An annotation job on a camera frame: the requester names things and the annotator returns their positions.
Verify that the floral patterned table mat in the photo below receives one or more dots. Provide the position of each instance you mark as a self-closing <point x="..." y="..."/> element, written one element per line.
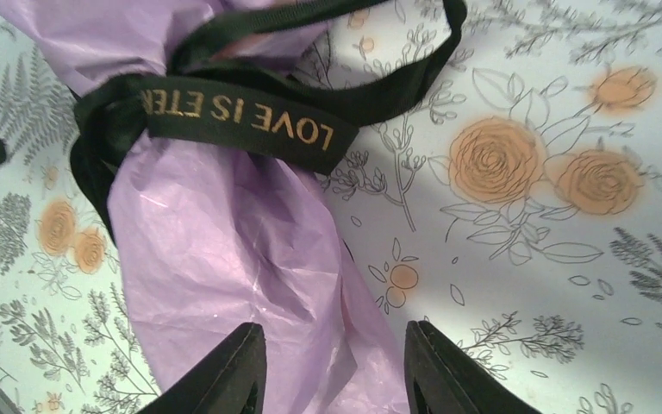
<point x="517" y="207"/>

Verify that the black gold-lettered ribbon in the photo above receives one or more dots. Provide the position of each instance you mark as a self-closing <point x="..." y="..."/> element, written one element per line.
<point x="235" y="103"/>

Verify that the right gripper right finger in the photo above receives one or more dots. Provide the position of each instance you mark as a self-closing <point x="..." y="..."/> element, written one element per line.
<point x="441" y="378"/>

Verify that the purple flower bouquet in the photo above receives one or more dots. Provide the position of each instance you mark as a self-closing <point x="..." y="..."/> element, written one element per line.
<point x="211" y="237"/>

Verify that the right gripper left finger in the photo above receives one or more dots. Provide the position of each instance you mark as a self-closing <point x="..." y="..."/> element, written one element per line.
<point x="230" y="379"/>

